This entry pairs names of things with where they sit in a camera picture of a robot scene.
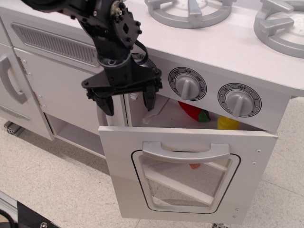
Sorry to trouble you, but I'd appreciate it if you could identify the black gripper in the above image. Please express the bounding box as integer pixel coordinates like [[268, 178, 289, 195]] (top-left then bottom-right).
[[81, 58, 162, 116]]

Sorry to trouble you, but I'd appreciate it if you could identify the silver oven door handle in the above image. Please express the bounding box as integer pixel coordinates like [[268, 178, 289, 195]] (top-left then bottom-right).
[[142, 142, 230, 164]]

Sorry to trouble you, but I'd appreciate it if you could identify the white oven door with window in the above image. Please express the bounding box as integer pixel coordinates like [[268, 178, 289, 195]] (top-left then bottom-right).
[[99, 126, 277, 224]]

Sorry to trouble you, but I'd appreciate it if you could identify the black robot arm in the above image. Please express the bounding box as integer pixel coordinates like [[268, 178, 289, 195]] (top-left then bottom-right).
[[24, 0, 162, 116]]

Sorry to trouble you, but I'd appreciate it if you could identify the left grey stove knob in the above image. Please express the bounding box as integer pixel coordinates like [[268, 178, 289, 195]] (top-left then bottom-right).
[[132, 53, 157, 70]]

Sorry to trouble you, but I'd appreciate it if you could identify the grey stove knob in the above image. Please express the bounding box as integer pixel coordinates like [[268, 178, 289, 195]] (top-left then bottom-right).
[[168, 67, 207, 101], [218, 83, 262, 118], [132, 53, 157, 70]]

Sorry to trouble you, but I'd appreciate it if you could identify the middle grey stove knob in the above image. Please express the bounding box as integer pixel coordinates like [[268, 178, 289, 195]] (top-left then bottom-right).
[[168, 67, 207, 101]]

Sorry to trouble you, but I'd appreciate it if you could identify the silver vent grille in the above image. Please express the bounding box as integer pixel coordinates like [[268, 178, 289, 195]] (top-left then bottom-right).
[[11, 22, 98, 67]]

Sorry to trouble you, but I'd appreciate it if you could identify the white middle cabinet door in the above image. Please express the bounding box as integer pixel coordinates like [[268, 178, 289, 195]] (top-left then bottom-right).
[[13, 47, 130, 128]]

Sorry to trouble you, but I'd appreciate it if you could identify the white cabinet door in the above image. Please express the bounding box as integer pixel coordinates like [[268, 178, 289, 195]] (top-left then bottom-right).
[[13, 47, 130, 128], [0, 14, 54, 141]]

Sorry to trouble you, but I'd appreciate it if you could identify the red toy pepper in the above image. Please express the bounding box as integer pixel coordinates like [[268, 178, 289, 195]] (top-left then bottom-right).
[[178, 101, 211, 123]]

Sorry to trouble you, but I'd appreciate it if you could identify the orange red toy food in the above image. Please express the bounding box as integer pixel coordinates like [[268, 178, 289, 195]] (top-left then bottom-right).
[[189, 163, 201, 170]]

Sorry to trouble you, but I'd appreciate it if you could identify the yellow toy bottle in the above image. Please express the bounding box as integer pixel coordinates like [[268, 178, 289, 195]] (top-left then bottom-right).
[[217, 116, 239, 130]]

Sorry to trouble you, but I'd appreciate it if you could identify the white toy kitchen stove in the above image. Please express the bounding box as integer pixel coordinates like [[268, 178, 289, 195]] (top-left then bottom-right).
[[0, 0, 304, 156]]

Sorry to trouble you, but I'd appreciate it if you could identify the middle silver burner grate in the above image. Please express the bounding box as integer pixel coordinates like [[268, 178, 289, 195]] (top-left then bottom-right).
[[145, 0, 235, 29]]

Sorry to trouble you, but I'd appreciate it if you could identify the silver burner grate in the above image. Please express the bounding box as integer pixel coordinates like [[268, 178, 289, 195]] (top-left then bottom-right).
[[254, 0, 304, 58], [145, 0, 235, 29]]

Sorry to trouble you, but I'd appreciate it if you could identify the white left cabinet door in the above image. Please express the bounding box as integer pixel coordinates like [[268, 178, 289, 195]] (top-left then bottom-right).
[[0, 14, 54, 141]]

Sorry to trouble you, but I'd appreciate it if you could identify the right grey stove knob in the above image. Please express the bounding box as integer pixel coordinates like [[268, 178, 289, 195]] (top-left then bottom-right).
[[218, 83, 262, 118]]

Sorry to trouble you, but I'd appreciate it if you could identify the right silver burner grate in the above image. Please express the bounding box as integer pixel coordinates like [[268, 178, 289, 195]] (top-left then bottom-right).
[[254, 0, 304, 58]]

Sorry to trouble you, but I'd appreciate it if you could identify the aluminium frame rail left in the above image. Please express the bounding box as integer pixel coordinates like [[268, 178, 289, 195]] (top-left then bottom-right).
[[4, 121, 24, 137]]

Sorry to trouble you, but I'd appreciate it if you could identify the aluminium frame rail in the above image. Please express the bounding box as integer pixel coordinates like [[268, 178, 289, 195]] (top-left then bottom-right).
[[4, 121, 24, 137], [211, 223, 230, 228]]

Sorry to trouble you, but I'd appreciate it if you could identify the silver left cabinet handle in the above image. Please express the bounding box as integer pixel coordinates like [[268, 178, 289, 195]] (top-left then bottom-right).
[[0, 56, 27, 105]]

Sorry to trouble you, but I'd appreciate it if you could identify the aluminium frame rail right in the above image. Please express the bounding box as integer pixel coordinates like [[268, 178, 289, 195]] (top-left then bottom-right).
[[211, 223, 230, 228]]

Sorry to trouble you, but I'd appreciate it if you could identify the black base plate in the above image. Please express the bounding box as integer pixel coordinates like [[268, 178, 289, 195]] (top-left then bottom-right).
[[17, 201, 59, 228]]

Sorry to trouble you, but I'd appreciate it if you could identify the black cable on base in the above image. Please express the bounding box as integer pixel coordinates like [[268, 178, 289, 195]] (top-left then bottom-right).
[[0, 208, 19, 228]]

